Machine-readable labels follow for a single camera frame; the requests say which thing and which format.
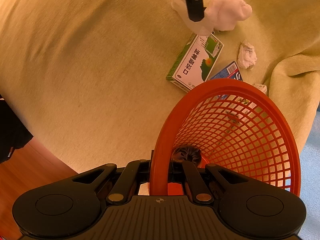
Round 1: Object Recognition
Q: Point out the clear bag of cotton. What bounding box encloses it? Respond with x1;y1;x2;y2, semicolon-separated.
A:
171;0;252;36

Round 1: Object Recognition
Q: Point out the red plastic mesh basket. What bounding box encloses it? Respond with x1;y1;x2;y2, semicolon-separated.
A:
150;79;301;196

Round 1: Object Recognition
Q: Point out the green white medicine box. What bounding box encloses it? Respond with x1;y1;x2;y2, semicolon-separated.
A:
166;34;224;92

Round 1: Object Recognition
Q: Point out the blue floss pick box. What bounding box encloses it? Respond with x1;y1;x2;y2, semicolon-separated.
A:
209;61;243;81

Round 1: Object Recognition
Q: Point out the white ointment box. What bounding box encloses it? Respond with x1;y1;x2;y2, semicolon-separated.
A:
253;83;267;95

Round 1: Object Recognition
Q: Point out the crumpled white tissue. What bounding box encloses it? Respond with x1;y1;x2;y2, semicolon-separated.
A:
238;40;258;69

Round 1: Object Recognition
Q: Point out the yellow-green blanket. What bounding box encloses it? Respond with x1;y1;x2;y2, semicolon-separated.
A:
1;0;319;172

